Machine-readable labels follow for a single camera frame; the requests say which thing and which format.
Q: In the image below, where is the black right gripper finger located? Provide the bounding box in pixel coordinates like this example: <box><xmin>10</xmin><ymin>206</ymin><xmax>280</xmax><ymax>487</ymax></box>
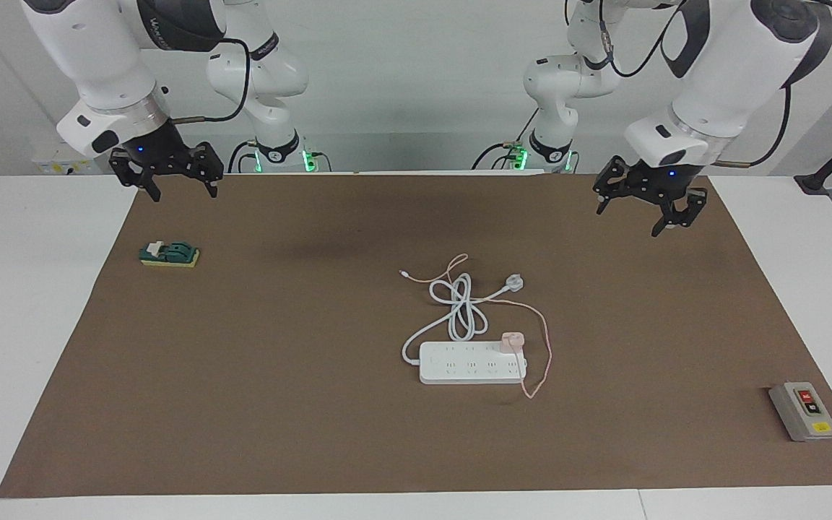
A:
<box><xmin>110</xmin><ymin>155</ymin><xmax>160</xmax><ymax>203</ymax></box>
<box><xmin>188</xmin><ymin>142</ymin><xmax>224</xmax><ymax>199</ymax></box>

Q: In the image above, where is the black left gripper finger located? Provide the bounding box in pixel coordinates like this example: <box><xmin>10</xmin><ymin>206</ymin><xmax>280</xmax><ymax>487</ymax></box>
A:
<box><xmin>593</xmin><ymin>157</ymin><xmax>633</xmax><ymax>216</ymax></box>
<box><xmin>652</xmin><ymin>188</ymin><xmax>708</xmax><ymax>238</ymax></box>

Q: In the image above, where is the pink charging cable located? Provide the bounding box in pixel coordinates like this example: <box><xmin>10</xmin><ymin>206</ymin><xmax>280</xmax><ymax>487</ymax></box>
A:
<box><xmin>399</xmin><ymin>253</ymin><xmax>553</xmax><ymax>399</ymax></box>

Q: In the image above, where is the white power strip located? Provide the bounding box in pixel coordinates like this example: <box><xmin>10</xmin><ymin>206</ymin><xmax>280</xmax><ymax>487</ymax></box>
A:
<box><xmin>418</xmin><ymin>341</ymin><xmax>529</xmax><ymax>385</ymax></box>

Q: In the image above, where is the grey button control box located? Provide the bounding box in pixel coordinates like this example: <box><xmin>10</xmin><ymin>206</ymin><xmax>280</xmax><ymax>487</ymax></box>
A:
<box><xmin>768</xmin><ymin>381</ymin><xmax>832</xmax><ymax>442</ymax></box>

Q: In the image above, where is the brown table mat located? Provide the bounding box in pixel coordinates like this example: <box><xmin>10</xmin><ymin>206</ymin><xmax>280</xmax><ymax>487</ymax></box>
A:
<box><xmin>0</xmin><ymin>172</ymin><xmax>832</xmax><ymax>499</ymax></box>

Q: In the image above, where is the black base cable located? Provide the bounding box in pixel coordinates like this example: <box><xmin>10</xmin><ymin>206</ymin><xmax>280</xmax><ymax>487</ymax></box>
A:
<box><xmin>470</xmin><ymin>108</ymin><xmax>540</xmax><ymax>170</ymax></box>
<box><xmin>227</xmin><ymin>141</ymin><xmax>258</xmax><ymax>174</ymax></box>

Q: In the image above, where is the white wall outlet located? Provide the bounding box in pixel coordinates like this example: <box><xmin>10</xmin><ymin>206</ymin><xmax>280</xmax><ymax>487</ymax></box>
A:
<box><xmin>32</xmin><ymin>157</ymin><xmax>95</xmax><ymax>176</ymax></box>

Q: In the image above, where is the green knife switch block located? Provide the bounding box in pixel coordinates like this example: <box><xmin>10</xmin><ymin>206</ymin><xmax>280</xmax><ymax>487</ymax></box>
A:
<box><xmin>139</xmin><ymin>240</ymin><xmax>201</xmax><ymax>269</ymax></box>

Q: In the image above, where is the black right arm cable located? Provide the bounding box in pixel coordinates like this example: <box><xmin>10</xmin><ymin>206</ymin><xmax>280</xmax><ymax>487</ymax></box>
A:
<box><xmin>170</xmin><ymin>36</ymin><xmax>252</xmax><ymax>124</ymax></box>

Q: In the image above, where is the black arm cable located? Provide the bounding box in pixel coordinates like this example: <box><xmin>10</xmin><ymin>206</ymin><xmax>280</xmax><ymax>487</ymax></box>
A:
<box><xmin>597</xmin><ymin>0</ymin><xmax>832</xmax><ymax>168</ymax></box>
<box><xmin>170</xmin><ymin>36</ymin><xmax>252</xmax><ymax>124</ymax></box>

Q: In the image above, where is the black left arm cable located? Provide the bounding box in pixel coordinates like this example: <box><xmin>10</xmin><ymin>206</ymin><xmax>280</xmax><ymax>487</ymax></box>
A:
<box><xmin>597</xmin><ymin>0</ymin><xmax>832</xmax><ymax>168</ymax></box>

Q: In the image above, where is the white power cord with plug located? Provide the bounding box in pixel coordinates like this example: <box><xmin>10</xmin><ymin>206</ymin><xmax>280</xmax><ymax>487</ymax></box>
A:
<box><xmin>402</xmin><ymin>273</ymin><xmax>527</xmax><ymax>365</ymax></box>

